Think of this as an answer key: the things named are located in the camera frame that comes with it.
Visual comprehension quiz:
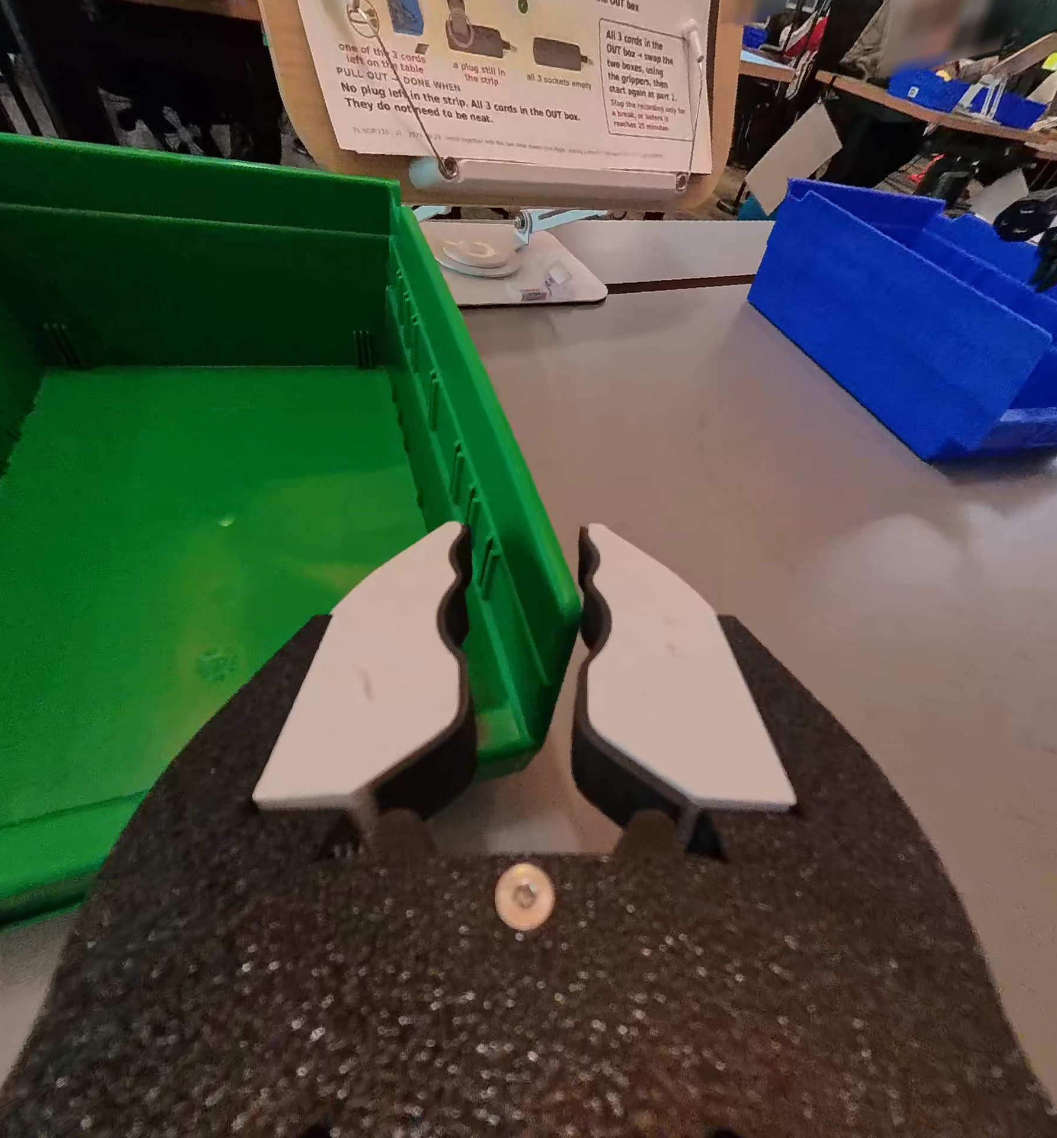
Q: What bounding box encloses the white instruction sheet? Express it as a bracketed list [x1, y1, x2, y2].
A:
[296, 0, 715, 176]

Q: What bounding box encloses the small blue background bin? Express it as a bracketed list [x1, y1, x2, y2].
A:
[888, 66, 1049, 126]

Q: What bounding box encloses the thick black power cord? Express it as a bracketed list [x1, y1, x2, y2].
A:
[993, 182, 1057, 243]

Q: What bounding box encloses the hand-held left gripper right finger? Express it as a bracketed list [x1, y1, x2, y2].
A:
[569, 523, 798, 859]

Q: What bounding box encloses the wooden background table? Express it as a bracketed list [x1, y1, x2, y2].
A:
[813, 69, 1057, 165]

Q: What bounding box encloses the instruction sheet on stand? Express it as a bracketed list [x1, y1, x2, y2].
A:
[257, 0, 743, 215]

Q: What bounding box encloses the white stand base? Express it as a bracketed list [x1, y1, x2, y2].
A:
[417, 218, 610, 308]

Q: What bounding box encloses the green plastic bin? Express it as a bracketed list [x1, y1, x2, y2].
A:
[0, 129, 583, 935]

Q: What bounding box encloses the grey card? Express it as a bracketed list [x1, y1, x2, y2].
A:
[973, 169, 1030, 223]
[746, 105, 843, 215]

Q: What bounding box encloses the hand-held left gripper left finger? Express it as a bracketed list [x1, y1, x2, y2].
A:
[251, 521, 479, 837]

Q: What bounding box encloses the blue plastic bin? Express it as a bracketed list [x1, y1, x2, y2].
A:
[747, 178, 1057, 465]

